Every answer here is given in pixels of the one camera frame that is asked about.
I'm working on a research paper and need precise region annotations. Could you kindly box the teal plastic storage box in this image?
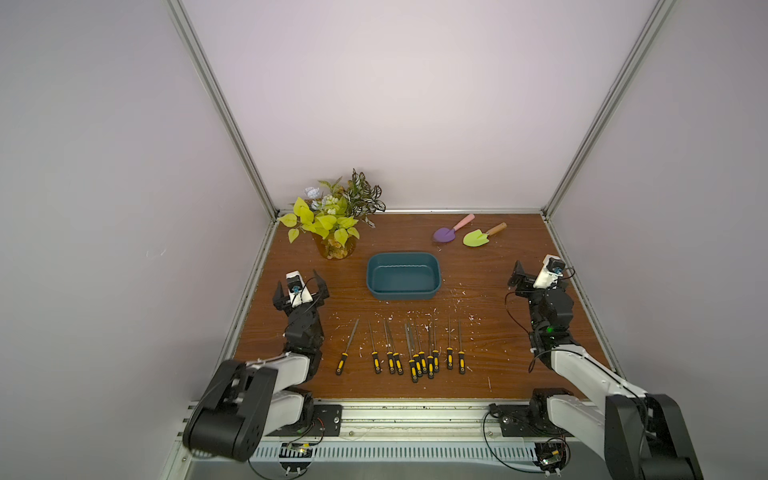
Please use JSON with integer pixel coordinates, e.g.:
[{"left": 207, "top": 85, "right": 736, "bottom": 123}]
[{"left": 366, "top": 252, "right": 442, "bottom": 301}]

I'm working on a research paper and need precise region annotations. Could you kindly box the eleventh needle file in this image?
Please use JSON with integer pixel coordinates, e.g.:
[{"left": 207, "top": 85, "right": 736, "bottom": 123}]
[{"left": 456, "top": 321, "right": 466, "bottom": 375}]

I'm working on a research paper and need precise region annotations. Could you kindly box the electronics board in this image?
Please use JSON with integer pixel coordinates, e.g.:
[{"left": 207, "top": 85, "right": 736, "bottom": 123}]
[
  {"left": 533, "top": 441, "right": 569, "bottom": 476},
  {"left": 278, "top": 442, "right": 315, "bottom": 478}
]

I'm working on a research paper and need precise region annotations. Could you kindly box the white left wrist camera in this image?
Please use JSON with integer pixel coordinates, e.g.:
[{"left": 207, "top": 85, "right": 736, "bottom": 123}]
[{"left": 286, "top": 271, "right": 312, "bottom": 307}]

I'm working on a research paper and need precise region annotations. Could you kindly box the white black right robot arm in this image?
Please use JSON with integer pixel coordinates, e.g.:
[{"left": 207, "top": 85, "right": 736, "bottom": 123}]
[{"left": 508, "top": 255, "right": 703, "bottom": 479}]

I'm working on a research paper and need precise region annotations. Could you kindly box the green toy shovel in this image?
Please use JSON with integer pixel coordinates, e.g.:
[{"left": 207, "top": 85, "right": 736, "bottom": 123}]
[{"left": 462, "top": 222, "right": 507, "bottom": 248}]

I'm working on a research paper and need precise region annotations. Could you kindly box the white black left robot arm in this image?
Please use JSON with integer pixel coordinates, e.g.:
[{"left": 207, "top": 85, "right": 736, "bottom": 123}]
[{"left": 182, "top": 271, "right": 329, "bottom": 462}]

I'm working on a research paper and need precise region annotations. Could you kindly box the aluminium front rail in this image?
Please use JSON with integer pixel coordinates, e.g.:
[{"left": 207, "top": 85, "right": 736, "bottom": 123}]
[{"left": 173, "top": 398, "right": 607, "bottom": 463}]

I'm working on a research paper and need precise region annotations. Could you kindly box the potted green artificial plant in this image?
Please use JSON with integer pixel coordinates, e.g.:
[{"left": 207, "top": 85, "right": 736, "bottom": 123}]
[{"left": 277, "top": 170, "right": 386, "bottom": 260}]

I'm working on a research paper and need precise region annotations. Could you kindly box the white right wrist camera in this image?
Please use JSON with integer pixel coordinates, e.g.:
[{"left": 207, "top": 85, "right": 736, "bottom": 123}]
[{"left": 533, "top": 255, "right": 567, "bottom": 289}]

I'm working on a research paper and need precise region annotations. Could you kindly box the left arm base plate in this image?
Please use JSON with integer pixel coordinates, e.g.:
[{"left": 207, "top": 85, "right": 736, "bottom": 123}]
[{"left": 268, "top": 404, "right": 343, "bottom": 437}]

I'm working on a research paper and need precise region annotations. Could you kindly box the left electronics board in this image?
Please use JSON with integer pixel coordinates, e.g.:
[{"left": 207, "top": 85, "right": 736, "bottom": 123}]
[{"left": 278, "top": 442, "right": 315, "bottom": 478}]

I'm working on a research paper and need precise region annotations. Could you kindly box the purple toy shovel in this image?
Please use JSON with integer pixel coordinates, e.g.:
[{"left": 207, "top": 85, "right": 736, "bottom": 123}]
[{"left": 433, "top": 214, "right": 475, "bottom": 243}]

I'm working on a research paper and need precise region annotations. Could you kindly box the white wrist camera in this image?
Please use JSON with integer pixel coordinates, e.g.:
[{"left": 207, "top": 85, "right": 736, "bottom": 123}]
[
  {"left": 286, "top": 271, "right": 312, "bottom": 307},
  {"left": 533, "top": 255, "right": 567, "bottom": 289}
]

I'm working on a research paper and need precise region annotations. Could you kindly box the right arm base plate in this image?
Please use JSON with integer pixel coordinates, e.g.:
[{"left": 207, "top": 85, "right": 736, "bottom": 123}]
[{"left": 488, "top": 403, "right": 561, "bottom": 438}]

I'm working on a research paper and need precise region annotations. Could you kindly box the right electronics board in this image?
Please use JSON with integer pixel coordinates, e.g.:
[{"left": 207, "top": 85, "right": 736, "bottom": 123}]
[{"left": 533, "top": 441, "right": 569, "bottom": 476}]

